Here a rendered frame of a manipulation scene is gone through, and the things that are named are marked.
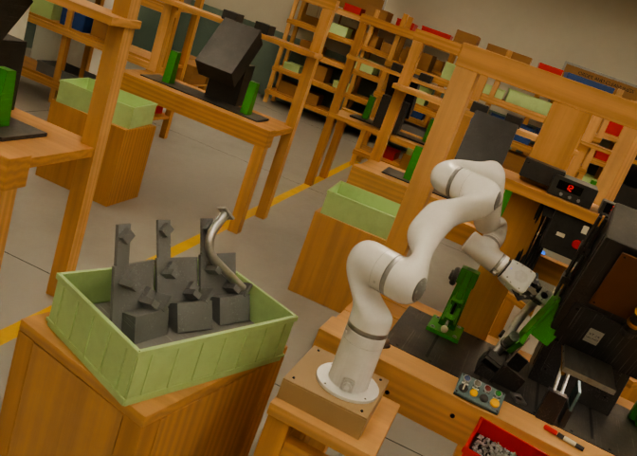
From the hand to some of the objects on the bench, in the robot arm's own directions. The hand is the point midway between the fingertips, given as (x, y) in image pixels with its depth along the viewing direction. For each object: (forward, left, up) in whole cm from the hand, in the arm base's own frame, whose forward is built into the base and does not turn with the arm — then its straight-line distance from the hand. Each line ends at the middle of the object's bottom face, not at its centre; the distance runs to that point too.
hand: (539, 296), depth 229 cm
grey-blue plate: (-20, -18, -32) cm, 42 cm away
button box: (-29, +12, -35) cm, 47 cm away
